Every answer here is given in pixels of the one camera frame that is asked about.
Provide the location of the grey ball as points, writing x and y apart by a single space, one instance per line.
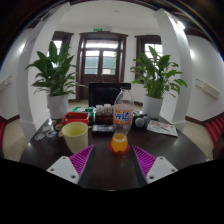
139 122
147 119

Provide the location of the brown framed window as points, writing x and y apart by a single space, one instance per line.
150 50
60 43

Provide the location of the brown tray of white cups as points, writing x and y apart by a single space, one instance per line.
104 116

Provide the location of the red box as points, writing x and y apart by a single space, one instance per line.
75 118

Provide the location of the brown wooden double door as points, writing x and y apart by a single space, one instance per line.
100 78

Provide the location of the white wall-mounted unit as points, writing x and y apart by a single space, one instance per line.
5 84
208 89

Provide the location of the green box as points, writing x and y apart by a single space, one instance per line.
81 109

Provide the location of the leafy plant in white pot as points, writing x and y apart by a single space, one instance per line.
152 106
57 106

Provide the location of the black chair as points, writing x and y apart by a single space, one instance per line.
103 95

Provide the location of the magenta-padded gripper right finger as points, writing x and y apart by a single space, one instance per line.
160 168

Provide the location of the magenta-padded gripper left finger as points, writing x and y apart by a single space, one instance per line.
63 168

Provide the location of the clear orange soda bottle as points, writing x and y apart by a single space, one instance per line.
122 118

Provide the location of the pale yellow cup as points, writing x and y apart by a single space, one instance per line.
75 138

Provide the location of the white printed leaflet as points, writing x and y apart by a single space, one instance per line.
162 128

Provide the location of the green exit sign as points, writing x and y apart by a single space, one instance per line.
98 29

